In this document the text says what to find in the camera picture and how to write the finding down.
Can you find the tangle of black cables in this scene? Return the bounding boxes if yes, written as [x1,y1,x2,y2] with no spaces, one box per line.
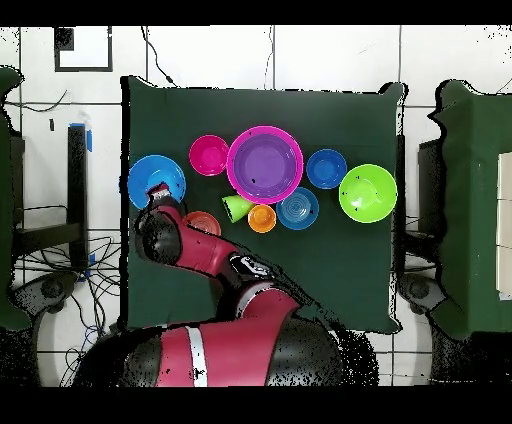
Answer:
[15,235,123,387]

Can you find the large green bowl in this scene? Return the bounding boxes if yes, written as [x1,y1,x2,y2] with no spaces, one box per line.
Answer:
[338,163,399,224]

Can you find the white boxes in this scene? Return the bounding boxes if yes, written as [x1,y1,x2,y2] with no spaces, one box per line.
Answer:
[495,151,512,301]

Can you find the dark green table cloth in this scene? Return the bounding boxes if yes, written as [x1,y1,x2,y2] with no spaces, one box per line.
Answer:
[121,75,405,335]

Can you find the black stand with blue tape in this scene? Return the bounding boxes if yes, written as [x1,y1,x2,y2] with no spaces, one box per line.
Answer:
[11,122,94,283]

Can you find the black square floor frame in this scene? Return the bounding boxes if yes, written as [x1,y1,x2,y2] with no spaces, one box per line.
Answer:
[54,25,114,74]

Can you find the translucent blue ribbed bowl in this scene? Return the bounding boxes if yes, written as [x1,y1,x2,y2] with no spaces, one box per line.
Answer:
[275,186,320,231]

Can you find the green cup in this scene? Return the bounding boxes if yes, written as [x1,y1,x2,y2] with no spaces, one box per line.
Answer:
[221,194,256,224]

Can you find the small dark blue bowl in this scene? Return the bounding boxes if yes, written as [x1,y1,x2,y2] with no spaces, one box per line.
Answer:
[305,148,348,190]

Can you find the orange bowl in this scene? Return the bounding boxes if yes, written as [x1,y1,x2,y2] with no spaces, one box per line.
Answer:
[181,210,222,238]

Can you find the large pink bowl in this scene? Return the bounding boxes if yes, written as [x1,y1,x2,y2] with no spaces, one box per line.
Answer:
[226,125,305,206]

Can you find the large light blue bowl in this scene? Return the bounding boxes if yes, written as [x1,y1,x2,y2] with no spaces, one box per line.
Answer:
[127,154,187,211]

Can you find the purple bowl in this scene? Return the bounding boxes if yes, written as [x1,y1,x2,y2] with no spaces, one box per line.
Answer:
[232,132,299,198]

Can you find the small crimson bowl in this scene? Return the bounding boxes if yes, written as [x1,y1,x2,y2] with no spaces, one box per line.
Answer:
[188,134,231,178]

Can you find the green cloth covered table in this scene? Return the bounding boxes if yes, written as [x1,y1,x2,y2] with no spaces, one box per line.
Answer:
[0,65,32,332]
[427,78,512,339]

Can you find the orange cup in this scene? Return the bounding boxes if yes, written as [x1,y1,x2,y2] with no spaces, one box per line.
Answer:
[247,204,278,234]

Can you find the black floor cable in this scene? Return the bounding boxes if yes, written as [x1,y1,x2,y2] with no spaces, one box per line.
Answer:
[139,25,179,87]

